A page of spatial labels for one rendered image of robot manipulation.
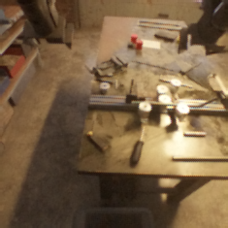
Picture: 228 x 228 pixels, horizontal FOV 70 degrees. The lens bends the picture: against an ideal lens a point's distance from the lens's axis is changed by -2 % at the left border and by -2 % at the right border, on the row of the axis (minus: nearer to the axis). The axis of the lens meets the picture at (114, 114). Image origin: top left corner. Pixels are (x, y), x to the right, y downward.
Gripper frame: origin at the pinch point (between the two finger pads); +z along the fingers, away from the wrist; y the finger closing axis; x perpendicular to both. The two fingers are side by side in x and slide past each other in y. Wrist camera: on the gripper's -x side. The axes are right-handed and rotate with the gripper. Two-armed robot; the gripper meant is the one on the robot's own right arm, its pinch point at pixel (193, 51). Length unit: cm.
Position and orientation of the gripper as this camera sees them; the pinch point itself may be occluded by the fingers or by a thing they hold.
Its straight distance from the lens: 63.3
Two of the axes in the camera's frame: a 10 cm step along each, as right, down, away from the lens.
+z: -0.3, 1.7, 9.8
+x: -0.2, 9.8, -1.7
